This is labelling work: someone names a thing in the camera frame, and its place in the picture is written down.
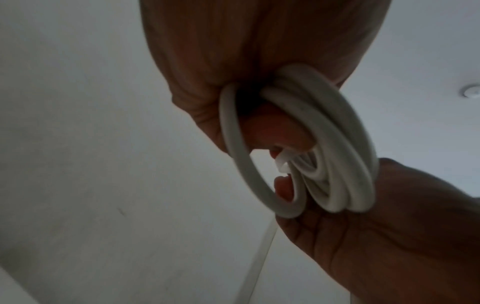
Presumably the person's left hand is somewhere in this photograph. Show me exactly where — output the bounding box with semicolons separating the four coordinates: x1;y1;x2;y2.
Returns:
138;0;393;158

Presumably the person's right hand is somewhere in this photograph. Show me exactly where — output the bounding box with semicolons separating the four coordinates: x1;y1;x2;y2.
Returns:
272;157;480;304

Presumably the thick white cable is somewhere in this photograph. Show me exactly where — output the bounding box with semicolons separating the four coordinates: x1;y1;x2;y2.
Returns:
218;63;380;219

